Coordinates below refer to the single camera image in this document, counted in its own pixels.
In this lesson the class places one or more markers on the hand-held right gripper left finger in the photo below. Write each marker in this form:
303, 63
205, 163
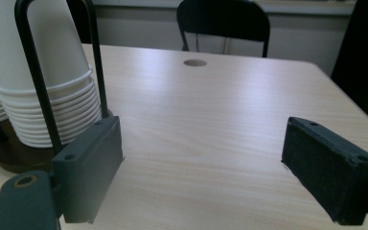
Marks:
86, 169

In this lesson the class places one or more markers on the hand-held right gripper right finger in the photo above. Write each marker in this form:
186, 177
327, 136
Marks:
329, 172

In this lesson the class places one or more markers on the black folding chair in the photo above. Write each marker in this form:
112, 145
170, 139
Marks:
223, 19

